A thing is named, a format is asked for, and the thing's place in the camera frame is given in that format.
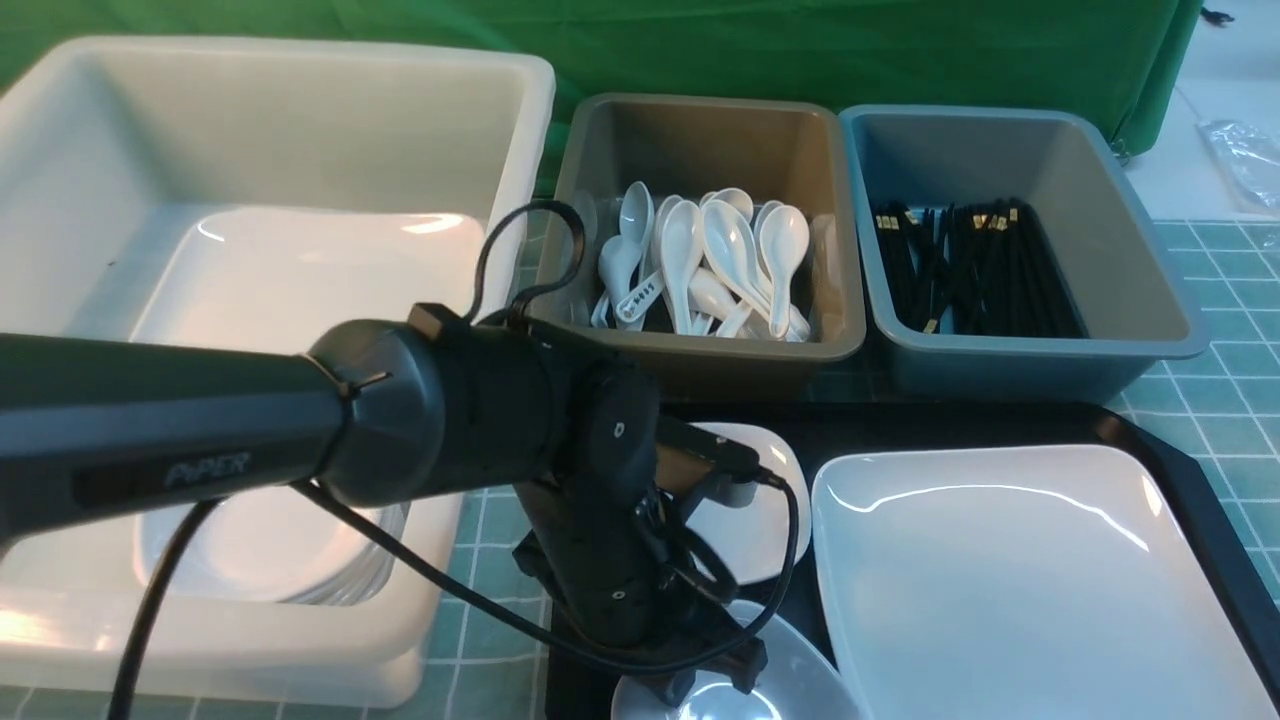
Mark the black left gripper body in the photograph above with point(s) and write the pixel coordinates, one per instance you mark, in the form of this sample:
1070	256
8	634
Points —
641	593

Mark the white bowl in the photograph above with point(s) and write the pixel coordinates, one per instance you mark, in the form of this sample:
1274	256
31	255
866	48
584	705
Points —
797	683
751	540

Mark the large white square plate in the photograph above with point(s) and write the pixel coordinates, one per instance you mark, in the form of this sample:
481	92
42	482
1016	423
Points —
1051	582

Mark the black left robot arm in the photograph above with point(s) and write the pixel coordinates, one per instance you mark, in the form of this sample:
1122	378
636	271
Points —
379	413

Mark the pile of white spoons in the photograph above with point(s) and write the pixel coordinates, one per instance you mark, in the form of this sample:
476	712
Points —
723	266

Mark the stack of white bowls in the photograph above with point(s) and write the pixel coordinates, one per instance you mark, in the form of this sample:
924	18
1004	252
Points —
274	546

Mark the brown plastic spoon bin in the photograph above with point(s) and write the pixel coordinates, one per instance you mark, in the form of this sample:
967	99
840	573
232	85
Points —
688	146

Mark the stack of white square plates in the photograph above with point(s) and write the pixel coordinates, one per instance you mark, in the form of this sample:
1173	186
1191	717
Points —
273	280

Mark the bundle of black chopsticks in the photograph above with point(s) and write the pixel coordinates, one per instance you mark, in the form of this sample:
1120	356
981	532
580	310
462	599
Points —
983	269

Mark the blue plastic chopstick bin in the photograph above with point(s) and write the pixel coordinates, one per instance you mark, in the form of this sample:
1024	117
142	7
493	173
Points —
1134	302

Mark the green checked tablecloth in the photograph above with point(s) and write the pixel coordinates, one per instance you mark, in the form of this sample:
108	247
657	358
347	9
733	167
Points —
1221	408

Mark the black serving tray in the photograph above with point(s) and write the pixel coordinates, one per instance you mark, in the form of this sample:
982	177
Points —
820	432

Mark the large white plastic tub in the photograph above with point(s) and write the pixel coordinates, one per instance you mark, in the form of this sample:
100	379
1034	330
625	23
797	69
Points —
120	145

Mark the green backdrop cloth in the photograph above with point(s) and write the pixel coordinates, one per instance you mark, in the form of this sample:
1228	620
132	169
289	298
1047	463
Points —
1113	63

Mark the clear plastic bag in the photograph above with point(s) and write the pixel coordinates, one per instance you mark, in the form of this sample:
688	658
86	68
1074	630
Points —
1248	159

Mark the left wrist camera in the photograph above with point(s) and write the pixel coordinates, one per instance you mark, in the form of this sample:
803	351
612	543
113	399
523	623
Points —
695	465

